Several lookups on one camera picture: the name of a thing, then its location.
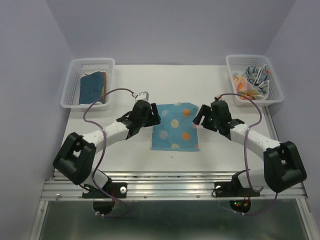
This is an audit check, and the light blue spotted towel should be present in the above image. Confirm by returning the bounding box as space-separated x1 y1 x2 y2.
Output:
150 102 200 152

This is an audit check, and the brown orange towel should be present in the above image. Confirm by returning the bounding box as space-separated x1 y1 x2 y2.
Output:
83 71 112 103

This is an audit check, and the blue yellow tiger towel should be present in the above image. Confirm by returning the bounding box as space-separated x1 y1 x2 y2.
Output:
78 71 107 105

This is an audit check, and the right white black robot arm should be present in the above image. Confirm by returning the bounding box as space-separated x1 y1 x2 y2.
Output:
193 100 307 197

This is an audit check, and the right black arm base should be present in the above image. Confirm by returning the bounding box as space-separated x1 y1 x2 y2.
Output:
212 177 261 198

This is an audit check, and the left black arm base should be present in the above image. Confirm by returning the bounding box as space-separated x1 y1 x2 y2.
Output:
79 180 128 199

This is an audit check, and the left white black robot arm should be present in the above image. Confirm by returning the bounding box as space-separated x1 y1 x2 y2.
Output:
52 100 161 197

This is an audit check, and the orange pink patterned towel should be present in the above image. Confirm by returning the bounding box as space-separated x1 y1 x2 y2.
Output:
232 74 263 100

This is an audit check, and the white blue patterned towel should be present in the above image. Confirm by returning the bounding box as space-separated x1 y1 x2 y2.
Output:
243 64 270 100

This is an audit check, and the right white plastic basket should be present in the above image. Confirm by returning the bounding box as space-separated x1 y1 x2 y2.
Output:
225 54 284 107

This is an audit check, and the white plastic basket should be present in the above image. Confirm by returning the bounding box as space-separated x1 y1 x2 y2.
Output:
225 54 284 107
60 57 115 111

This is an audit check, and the left white plastic basket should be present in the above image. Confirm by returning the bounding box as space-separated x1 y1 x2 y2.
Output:
60 57 115 111

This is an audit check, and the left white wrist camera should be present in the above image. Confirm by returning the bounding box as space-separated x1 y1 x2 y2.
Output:
132 91 150 102

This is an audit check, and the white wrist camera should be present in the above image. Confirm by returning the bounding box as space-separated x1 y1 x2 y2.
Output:
132 91 150 102
214 95 226 102

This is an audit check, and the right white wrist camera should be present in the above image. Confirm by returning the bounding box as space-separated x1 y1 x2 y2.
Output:
214 95 226 102

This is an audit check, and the aluminium mounting rail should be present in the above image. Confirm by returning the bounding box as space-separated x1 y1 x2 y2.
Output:
41 170 309 201

